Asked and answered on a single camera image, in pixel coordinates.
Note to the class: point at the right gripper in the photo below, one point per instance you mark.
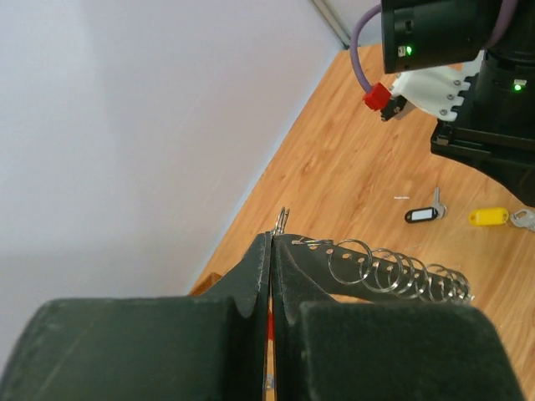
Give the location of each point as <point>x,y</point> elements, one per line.
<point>513,169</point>

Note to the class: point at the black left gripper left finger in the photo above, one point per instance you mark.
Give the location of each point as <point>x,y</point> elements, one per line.
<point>207,347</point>

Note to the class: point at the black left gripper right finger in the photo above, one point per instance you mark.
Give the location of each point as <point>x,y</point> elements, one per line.
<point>474,367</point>

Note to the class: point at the key with yellow tag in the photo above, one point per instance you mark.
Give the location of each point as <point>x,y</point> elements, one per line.
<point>500,216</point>

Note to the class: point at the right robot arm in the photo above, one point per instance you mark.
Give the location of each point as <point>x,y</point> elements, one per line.
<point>493,131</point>

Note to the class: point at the key with black tag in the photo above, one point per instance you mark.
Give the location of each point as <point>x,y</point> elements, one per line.
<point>433,212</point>

